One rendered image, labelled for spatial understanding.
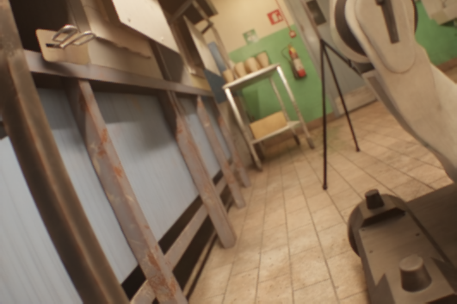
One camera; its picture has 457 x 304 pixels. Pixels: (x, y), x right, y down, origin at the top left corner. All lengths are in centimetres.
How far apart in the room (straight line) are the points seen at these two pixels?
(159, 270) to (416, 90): 71
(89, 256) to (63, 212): 5
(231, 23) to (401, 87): 462
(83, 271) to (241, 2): 499
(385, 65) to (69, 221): 48
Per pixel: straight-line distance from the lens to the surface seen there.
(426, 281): 54
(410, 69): 56
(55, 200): 30
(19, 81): 33
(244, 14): 512
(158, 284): 91
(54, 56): 78
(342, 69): 507
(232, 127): 396
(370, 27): 55
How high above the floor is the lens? 54
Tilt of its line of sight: level
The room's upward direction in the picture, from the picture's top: 23 degrees counter-clockwise
